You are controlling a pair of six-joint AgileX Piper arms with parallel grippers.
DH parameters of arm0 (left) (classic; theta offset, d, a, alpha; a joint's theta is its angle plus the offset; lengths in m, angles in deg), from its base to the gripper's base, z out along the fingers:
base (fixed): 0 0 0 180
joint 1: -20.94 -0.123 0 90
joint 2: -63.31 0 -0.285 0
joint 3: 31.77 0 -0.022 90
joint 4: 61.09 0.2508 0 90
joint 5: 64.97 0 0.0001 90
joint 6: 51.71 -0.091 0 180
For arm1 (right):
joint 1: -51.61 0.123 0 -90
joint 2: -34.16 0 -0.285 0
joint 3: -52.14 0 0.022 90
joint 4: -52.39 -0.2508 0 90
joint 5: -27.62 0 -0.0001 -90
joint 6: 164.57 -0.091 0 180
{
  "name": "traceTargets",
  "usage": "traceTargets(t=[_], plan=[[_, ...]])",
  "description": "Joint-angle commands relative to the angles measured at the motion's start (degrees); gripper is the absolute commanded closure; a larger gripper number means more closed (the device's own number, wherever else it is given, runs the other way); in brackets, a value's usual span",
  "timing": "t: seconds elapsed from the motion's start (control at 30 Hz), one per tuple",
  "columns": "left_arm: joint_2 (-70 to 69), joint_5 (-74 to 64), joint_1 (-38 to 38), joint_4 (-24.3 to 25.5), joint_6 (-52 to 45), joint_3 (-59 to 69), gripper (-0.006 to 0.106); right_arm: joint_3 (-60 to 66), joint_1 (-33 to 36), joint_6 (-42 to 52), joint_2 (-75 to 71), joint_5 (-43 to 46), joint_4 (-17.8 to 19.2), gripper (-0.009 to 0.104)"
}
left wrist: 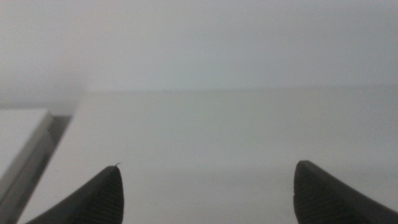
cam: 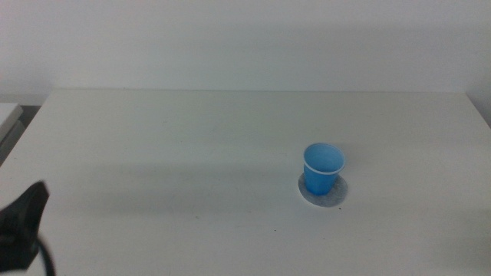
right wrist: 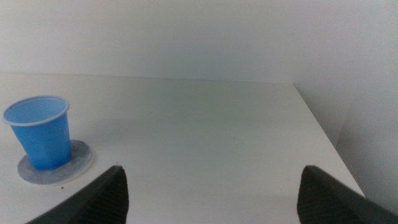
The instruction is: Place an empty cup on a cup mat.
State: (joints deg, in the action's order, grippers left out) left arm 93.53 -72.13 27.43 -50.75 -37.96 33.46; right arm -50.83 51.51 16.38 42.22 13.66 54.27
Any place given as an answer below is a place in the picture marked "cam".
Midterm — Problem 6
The blue plastic cup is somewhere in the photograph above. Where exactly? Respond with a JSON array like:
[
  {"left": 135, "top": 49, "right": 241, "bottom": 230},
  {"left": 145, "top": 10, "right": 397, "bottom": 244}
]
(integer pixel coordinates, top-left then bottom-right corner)
[{"left": 302, "top": 142, "right": 346, "bottom": 196}]

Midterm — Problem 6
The round grey cup mat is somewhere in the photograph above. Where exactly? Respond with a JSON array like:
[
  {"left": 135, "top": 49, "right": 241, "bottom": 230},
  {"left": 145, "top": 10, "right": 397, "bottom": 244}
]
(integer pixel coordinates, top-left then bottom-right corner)
[{"left": 298, "top": 172, "right": 349, "bottom": 209}]

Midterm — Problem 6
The black cable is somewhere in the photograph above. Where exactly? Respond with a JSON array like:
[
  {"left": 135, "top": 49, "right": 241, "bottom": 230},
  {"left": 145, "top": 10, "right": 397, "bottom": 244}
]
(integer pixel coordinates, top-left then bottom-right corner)
[{"left": 35, "top": 236, "right": 57, "bottom": 276}]

